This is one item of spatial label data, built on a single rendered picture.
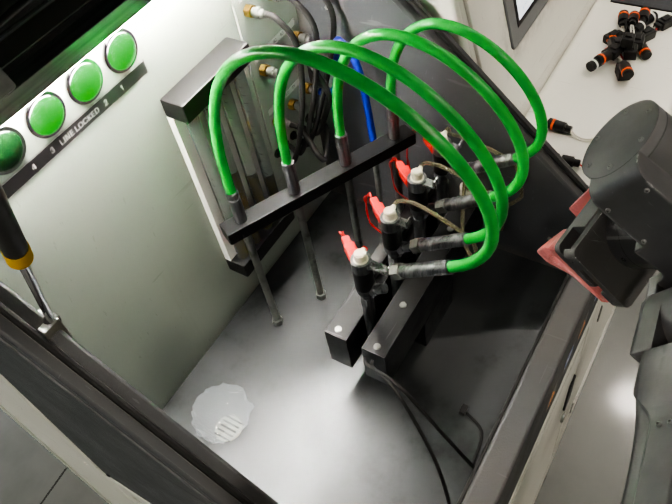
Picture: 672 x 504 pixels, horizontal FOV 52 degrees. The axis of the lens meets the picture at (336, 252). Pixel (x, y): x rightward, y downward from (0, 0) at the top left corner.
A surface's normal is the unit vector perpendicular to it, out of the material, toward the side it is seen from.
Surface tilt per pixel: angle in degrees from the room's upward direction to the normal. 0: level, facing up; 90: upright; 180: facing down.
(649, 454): 52
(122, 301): 90
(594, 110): 0
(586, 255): 46
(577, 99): 0
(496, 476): 0
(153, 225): 90
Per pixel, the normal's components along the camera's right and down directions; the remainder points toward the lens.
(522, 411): -0.13, -0.62
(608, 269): 0.29, 0.00
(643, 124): -0.81, -0.54
